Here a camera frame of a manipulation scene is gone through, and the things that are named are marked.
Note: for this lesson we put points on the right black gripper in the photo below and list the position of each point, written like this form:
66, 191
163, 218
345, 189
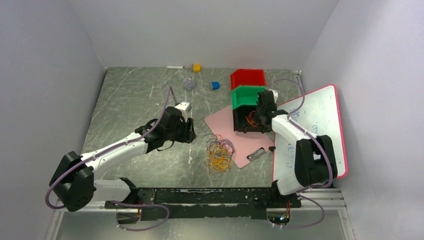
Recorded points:
257, 119

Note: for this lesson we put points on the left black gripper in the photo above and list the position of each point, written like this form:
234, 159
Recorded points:
188, 134

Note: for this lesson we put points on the green plastic bin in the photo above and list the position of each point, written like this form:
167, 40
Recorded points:
245, 95

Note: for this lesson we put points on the black plastic bin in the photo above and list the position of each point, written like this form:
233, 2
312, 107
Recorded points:
243, 120

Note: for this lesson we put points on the red plastic bin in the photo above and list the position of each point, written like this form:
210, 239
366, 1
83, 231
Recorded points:
247, 77

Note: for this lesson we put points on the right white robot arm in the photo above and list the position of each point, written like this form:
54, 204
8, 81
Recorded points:
314, 164

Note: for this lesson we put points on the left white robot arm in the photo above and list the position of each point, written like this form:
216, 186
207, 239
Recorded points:
76, 181

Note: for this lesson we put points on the pink clipboard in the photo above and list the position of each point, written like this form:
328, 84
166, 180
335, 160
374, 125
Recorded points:
221, 123

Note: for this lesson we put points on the pink-framed whiteboard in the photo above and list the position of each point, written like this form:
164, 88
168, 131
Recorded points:
320, 115

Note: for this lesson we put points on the blue cube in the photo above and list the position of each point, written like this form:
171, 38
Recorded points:
215, 85

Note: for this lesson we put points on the white marker pen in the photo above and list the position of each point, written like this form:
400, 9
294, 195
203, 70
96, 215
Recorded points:
175, 67

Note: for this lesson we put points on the yellow cube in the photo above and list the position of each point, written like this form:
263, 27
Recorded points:
196, 68

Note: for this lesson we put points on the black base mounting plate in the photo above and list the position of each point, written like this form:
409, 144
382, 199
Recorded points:
195, 203

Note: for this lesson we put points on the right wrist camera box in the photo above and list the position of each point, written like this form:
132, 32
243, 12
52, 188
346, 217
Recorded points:
275, 94

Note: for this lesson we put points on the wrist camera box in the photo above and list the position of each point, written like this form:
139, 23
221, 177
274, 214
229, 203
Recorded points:
185, 108
275, 94

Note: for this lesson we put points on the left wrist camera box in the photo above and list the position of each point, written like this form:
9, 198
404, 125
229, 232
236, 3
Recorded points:
185, 108

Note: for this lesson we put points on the aluminium rail frame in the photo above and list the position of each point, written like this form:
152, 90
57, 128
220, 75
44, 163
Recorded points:
321, 216

